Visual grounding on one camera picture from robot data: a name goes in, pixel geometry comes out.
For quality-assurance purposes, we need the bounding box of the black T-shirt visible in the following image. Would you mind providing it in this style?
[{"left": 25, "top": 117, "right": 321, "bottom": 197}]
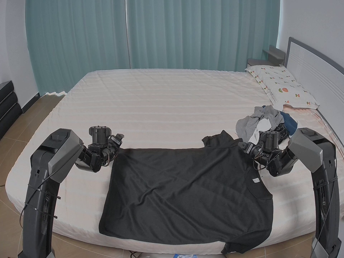
[{"left": 99, "top": 130, "right": 274, "bottom": 254}]

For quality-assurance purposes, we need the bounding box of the bed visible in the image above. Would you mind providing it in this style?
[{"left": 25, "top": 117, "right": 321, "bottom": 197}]
[{"left": 5, "top": 37, "right": 344, "bottom": 255}]

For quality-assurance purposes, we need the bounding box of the pile of clothes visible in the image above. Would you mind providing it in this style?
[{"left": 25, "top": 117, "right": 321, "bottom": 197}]
[{"left": 236, "top": 105, "right": 298, "bottom": 146}]

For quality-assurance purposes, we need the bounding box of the blue-green curtain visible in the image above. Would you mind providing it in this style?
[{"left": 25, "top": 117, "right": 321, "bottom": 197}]
[
  {"left": 25, "top": 0, "right": 131, "bottom": 96},
  {"left": 126, "top": 0, "right": 280, "bottom": 71}
]

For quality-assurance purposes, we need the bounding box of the grey bedside table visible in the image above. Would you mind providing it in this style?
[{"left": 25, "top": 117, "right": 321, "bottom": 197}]
[{"left": 247, "top": 45, "right": 286, "bottom": 67}]

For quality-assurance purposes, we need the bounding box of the white printed pillow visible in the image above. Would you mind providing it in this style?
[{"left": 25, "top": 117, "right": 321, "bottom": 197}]
[{"left": 245, "top": 64, "right": 319, "bottom": 109}]

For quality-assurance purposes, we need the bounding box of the black chest of drawers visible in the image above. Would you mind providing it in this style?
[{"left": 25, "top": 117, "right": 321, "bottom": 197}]
[{"left": 0, "top": 81, "right": 22, "bottom": 140}]

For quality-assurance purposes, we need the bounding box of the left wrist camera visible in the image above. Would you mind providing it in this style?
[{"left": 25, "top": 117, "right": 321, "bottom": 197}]
[{"left": 110, "top": 134, "right": 126, "bottom": 148}]

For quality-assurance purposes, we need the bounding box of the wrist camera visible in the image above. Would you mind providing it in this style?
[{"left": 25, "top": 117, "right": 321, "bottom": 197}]
[
  {"left": 110, "top": 134, "right": 126, "bottom": 148},
  {"left": 238, "top": 141, "right": 256, "bottom": 156}
]

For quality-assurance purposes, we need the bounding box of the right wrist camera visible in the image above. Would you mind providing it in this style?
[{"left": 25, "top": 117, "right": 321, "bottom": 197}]
[{"left": 238, "top": 141, "right": 256, "bottom": 156}]

